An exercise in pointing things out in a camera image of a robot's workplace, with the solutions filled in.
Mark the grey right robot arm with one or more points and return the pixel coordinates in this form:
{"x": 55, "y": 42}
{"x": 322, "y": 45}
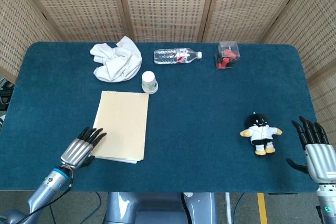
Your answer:
{"x": 326, "y": 205}

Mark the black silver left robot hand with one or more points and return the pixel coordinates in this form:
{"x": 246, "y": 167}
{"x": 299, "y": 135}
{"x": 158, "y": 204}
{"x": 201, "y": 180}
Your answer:
{"x": 76, "y": 150}

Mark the woven folding screen panel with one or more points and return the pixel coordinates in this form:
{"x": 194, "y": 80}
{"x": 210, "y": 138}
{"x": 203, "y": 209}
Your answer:
{"x": 249, "y": 3}
{"x": 315, "y": 37}
{"x": 168, "y": 3}
{"x": 78, "y": 3}
{"x": 18, "y": 24}

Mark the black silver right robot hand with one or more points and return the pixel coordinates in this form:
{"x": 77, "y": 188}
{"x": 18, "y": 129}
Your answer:
{"x": 320, "y": 155}

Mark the grey robot torso base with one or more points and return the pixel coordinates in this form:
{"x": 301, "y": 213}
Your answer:
{"x": 157, "y": 208}

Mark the crumpled white cloth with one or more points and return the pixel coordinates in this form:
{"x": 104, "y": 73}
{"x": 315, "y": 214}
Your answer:
{"x": 118, "y": 61}

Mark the black equipment frame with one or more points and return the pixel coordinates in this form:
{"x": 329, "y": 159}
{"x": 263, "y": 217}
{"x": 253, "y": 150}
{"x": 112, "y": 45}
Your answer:
{"x": 5, "y": 95}

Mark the leaf print paper cup stack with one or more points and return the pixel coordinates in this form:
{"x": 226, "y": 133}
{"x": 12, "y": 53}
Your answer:
{"x": 148, "y": 82}

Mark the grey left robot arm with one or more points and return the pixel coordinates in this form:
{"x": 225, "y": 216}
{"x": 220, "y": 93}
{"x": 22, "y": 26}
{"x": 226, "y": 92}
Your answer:
{"x": 44, "y": 192}

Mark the blue felt table cover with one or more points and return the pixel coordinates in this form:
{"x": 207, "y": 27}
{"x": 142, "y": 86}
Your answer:
{"x": 197, "y": 116}

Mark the white table leg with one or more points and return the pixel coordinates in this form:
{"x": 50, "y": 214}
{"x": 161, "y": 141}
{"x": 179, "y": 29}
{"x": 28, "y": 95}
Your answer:
{"x": 228, "y": 208}

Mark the clear plastic water bottle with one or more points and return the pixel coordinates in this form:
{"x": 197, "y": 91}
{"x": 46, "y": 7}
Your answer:
{"x": 170, "y": 56}

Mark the lined paper pad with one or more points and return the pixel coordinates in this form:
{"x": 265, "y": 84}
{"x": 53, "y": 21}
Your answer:
{"x": 123, "y": 124}

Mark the black white plush doll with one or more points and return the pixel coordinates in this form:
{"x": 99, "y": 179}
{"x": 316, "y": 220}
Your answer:
{"x": 261, "y": 132}

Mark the clear box with red toy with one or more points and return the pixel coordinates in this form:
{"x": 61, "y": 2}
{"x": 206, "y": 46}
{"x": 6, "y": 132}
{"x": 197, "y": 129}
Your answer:
{"x": 227, "y": 56}

